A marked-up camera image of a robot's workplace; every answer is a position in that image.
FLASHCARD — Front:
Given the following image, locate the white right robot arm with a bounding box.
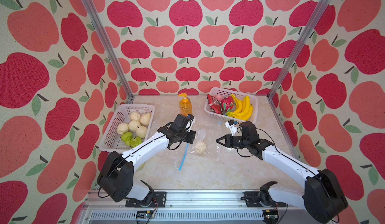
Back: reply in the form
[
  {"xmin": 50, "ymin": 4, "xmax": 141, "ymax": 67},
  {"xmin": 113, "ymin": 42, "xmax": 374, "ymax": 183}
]
[{"xmin": 216, "ymin": 120, "xmax": 349, "ymax": 224}]

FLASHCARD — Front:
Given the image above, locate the red snack bag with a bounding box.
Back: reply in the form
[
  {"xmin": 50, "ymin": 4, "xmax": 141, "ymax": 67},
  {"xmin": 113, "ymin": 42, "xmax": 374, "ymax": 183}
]
[{"xmin": 207, "ymin": 94, "xmax": 222, "ymax": 115}]

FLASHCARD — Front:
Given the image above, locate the upper yellow toy banana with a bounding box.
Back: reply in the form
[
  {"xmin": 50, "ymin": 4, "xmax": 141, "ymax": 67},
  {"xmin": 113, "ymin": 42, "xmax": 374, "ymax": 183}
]
[{"xmin": 241, "ymin": 95, "xmax": 251, "ymax": 115}]

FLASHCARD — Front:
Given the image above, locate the clear blue zip-top bag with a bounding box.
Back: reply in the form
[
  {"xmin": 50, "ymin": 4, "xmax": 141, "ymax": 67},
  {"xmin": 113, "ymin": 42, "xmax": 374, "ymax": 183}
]
[{"xmin": 162, "ymin": 142, "xmax": 189, "ymax": 171}]

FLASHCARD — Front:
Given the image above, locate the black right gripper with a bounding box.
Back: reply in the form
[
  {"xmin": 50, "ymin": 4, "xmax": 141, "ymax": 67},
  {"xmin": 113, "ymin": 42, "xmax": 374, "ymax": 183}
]
[{"xmin": 216, "ymin": 133, "xmax": 248, "ymax": 149}]

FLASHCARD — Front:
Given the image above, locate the white empty plastic basket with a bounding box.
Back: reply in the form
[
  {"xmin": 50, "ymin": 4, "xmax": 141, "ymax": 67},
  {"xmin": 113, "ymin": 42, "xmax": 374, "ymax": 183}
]
[{"xmin": 99, "ymin": 104, "xmax": 155, "ymax": 153}]

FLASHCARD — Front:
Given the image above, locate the aluminium left corner post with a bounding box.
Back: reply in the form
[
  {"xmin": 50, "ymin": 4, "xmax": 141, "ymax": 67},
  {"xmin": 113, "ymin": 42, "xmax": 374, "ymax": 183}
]
[{"xmin": 81, "ymin": 0, "xmax": 134, "ymax": 104}]

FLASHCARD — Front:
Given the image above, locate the cream toy pear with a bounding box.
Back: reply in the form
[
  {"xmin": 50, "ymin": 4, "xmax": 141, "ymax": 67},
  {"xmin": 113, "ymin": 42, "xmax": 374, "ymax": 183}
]
[{"xmin": 139, "ymin": 113, "xmax": 151, "ymax": 126}]

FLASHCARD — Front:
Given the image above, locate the aluminium right corner post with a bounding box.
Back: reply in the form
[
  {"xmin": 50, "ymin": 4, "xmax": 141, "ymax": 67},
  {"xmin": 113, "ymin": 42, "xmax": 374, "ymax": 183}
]
[{"xmin": 267, "ymin": 0, "xmax": 331, "ymax": 102}]

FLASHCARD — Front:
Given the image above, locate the lower yellow toy banana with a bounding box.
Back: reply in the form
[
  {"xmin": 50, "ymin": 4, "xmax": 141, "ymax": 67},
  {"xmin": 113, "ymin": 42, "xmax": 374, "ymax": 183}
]
[{"xmin": 227, "ymin": 94, "xmax": 254, "ymax": 121}]

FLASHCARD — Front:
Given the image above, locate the green toy pear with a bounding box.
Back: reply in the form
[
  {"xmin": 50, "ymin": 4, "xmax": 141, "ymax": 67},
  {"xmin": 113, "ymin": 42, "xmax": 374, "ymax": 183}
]
[
  {"xmin": 129, "ymin": 136, "xmax": 142, "ymax": 148},
  {"xmin": 121, "ymin": 131, "xmax": 133, "ymax": 146}
]

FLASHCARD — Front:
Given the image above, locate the cream pear zip bag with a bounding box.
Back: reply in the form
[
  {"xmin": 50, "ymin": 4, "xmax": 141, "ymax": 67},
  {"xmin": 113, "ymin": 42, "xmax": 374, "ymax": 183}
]
[
  {"xmin": 135, "ymin": 126, "xmax": 147, "ymax": 139},
  {"xmin": 128, "ymin": 120, "xmax": 141, "ymax": 132},
  {"xmin": 194, "ymin": 141, "xmax": 207, "ymax": 154}
]

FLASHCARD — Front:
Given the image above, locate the orange soap pump bottle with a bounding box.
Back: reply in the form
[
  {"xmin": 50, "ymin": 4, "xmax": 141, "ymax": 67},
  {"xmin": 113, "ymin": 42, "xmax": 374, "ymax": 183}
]
[{"xmin": 178, "ymin": 93, "xmax": 193, "ymax": 116}]

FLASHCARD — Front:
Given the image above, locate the yellow toy banana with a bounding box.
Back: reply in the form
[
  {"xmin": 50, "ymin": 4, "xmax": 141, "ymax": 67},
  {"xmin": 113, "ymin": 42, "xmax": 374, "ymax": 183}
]
[
  {"xmin": 227, "ymin": 94, "xmax": 254, "ymax": 121},
  {"xmin": 241, "ymin": 95, "xmax": 251, "ymax": 115}
]

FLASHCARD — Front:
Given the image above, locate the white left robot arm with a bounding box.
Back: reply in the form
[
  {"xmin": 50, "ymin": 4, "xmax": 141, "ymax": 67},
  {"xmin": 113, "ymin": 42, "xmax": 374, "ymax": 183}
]
[{"xmin": 97, "ymin": 114, "xmax": 196, "ymax": 207}]

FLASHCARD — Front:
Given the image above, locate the clear white zip-top bag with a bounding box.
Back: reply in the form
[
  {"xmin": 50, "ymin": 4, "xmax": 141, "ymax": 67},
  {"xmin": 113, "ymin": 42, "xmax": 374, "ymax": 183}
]
[{"xmin": 188, "ymin": 121, "xmax": 225, "ymax": 161}]

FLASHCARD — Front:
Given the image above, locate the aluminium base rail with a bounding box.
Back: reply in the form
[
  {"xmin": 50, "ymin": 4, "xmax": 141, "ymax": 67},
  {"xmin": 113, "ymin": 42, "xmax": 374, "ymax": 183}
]
[{"xmin": 76, "ymin": 190, "xmax": 309, "ymax": 224}]

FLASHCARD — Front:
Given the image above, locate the white plastic fruit basket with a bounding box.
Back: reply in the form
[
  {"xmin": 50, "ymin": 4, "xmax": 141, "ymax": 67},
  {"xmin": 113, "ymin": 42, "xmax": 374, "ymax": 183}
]
[{"xmin": 205, "ymin": 87, "xmax": 258, "ymax": 123}]

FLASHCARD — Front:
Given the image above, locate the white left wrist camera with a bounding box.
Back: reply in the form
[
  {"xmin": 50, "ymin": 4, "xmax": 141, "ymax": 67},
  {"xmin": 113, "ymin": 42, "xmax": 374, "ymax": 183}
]
[{"xmin": 186, "ymin": 114, "xmax": 195, "ymax": 132}]

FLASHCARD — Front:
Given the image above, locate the aluminium corner post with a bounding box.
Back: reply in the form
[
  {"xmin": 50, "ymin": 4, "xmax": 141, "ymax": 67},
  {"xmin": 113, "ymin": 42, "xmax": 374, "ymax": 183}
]
[
  {"xmin": 267, "ymin": 0, "xmax": 331, "ymax": 102},
  {"xmin": 81, "ymin": 0, "xmax": 134, "ymax": 104}
]

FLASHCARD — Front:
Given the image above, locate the pink toy dragon fruit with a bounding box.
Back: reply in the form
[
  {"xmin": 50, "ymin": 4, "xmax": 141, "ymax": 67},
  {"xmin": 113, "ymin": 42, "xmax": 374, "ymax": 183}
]
[{"xmin": 221, "ymin": 96, "xmax": 236, "ymax": 115}]

